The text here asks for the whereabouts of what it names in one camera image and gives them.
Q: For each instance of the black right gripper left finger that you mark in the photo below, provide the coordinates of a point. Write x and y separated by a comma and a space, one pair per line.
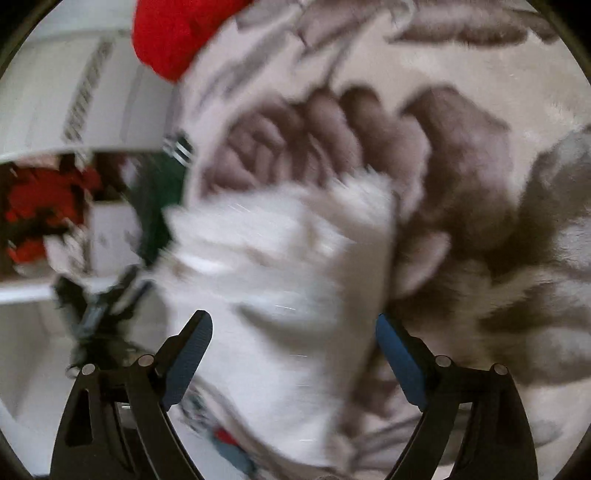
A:
115, 423

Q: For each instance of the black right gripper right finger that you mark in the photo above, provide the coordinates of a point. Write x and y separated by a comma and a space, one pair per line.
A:
497, 443

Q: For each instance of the white fringed knit garment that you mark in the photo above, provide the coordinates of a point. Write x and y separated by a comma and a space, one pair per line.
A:
294, 279

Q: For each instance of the dark green striped garment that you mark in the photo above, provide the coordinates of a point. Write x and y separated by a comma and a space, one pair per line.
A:
158, 185

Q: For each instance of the white shelf unit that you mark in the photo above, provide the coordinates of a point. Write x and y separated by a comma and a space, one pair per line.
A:
79, 114

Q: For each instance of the pink floral plush blanket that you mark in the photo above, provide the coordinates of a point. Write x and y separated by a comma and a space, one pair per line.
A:
480, 116

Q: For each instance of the red garment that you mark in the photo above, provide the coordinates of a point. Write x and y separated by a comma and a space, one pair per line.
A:
167, 34

